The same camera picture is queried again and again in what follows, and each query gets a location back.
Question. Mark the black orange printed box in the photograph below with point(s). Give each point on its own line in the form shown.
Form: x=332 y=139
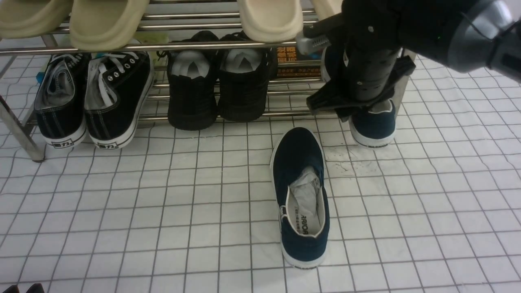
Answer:
x=292 y=64

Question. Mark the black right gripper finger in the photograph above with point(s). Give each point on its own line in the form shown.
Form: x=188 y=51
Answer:
x=403 y=67

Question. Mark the far left olive slipper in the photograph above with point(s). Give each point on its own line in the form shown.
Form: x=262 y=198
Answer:
x=31 y=18

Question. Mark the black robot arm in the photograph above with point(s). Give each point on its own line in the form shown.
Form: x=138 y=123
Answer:
x=463 y=35

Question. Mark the black mesh sneaker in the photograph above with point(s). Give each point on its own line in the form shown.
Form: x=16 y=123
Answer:
x=191 y=75
x=244 y=74

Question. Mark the right black mesh sneaker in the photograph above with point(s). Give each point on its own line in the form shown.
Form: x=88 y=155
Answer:
x=244 y=74

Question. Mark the olive slipper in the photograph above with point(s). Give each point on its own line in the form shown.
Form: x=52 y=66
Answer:
x=31 y=18
x=102 y=25

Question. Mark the cream slipper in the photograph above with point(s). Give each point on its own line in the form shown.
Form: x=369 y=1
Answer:
x=326 y=8
x=271 y=21

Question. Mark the black canvas sneaker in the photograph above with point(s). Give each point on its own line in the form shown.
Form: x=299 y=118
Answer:
x=58 y=105
x=117 y=86

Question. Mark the left black mesh sneaker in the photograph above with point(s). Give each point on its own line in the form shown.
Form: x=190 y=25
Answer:
x=191 y=75

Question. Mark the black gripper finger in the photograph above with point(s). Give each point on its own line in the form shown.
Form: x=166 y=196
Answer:
x=332 y=96

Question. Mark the right black canvas sneaker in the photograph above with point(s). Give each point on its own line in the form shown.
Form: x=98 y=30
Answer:
x=117 y=86

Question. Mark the left cream slipper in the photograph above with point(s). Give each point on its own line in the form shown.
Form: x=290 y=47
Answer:
x=271 y=21

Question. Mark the right cream slipper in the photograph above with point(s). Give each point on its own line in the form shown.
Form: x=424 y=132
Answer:
x=326 y=8

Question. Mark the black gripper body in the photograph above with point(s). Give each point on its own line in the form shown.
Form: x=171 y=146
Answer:
x=367 y=71

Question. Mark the left black canvas sneaker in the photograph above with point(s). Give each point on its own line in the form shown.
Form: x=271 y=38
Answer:
x=58 y=105

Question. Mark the navy slip-on shoe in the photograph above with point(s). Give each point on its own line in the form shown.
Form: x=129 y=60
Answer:
x=297 y=175
x=374 y=128

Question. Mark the stainless steel shoe rack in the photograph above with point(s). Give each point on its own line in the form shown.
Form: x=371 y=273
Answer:
x=22 y=129

